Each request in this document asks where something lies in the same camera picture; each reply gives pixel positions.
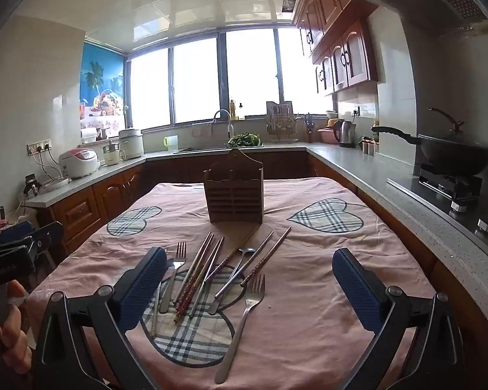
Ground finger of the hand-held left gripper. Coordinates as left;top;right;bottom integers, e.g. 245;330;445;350
0;220;35;245
24;221;64;253

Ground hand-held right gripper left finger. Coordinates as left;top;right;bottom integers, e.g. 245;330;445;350
33;246;169;390

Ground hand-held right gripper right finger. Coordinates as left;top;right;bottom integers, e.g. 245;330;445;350
331;248;464;390

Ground red patterned chopstick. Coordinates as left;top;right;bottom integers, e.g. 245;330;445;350
174;236;225;323
173;231;214;306

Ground silver-tipped chopstick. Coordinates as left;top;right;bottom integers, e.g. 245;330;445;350
188;240;224;318

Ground brown patterned-end chopstick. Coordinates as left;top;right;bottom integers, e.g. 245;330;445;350
240;227;292;287

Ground wooden chopstick holder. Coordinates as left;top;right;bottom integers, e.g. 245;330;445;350
203;148;265;225

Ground person's left hand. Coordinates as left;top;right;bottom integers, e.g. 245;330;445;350
0;280;34;374

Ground thin silver utensil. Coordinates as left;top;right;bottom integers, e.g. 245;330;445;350
150;284;163;338

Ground small silver fork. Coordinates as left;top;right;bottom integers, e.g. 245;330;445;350
159;241;188;313

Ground small black clamp device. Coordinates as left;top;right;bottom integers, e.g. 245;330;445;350
22;174;43;198

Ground pink heart-print tablecloth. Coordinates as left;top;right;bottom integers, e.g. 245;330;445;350
26;176;436;390

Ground long silver utensil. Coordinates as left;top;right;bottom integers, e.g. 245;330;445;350
207;231;274;315

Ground pink white rice cooker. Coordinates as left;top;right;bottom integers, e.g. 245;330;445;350
58;148;100;179

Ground small white electric pot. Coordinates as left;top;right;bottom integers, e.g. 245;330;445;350
102;141;127;166

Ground large silver fork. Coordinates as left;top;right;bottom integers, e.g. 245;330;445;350
215;274;266;384

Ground silver spoon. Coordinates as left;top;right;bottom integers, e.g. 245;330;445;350
203;246;257;293

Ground white round cooker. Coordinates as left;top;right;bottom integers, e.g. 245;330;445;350
118;128;145;160

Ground grey stone countertop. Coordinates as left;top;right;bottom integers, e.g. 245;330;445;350
24;140;488;293

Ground black gas stove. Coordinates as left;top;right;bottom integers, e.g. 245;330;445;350
386;164;488;232

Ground steel kitchen sink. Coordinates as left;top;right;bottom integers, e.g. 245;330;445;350
173;142;265;154

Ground steel electric kettle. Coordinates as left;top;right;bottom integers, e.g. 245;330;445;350
333;119;358;148

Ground black wok with lid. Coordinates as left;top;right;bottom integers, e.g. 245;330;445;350
371;108;488;177

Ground green leafy vegetables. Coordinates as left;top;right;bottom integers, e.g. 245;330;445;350
226;132;264;148

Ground chrome kitchen faucet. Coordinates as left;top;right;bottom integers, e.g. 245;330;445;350
212;110;233;139

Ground large kitchen window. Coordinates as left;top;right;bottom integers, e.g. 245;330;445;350
124;26;334;131

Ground wooden upper cabinets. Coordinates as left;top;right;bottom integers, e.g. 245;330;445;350
293;0;379;96

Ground wall socket strip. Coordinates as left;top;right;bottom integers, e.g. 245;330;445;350
27;140;53;156

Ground beach fruit wall poster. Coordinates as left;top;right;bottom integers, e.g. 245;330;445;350
80;43;125;139

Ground wire dish rack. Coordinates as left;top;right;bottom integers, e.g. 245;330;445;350
266;99;299;144

